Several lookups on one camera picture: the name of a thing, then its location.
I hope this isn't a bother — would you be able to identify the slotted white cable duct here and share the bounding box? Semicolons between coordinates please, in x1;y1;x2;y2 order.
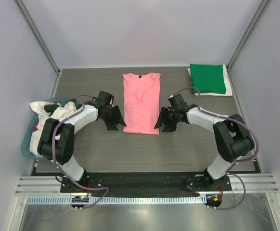
26;194;206;205

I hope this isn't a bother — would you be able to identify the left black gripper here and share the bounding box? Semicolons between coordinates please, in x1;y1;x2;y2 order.
101;105;126;130

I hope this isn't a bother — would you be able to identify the white t-shirt in basket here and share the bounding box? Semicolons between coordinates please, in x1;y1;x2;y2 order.
29;99;82;157

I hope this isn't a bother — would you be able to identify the left aluminium frame post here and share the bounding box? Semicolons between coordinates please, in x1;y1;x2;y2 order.
14;0;61;74

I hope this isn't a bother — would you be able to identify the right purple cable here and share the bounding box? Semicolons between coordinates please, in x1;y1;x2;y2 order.
173;87;260;211

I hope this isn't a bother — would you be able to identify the aluminium frame post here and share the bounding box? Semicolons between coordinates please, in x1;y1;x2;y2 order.
227;0;272;70
14;0;61;74

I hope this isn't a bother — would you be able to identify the blue laundry basket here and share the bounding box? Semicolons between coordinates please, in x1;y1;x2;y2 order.
21;98;70;161

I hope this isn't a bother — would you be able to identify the right aluminium frame post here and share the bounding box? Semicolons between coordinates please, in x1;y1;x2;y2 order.
227;0;272;70

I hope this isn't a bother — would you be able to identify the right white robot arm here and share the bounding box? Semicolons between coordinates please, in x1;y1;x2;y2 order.
154;94;255;190

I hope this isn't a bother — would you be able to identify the dark green t-shirt in basket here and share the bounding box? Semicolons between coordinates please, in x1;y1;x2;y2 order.
44;104;61;115

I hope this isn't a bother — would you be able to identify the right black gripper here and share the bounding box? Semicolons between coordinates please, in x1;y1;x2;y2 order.
154;106;179;132

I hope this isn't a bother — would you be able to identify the pink t-shirt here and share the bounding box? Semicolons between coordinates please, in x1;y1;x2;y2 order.
123;73;161;135

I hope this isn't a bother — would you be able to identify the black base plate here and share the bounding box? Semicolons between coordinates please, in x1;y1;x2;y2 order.
59;172;232;196

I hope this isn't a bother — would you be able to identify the folded green t-shirt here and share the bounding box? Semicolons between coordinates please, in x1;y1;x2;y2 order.
190;64;226;94

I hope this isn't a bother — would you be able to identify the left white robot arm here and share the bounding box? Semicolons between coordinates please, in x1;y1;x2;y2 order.
37;91;126;192

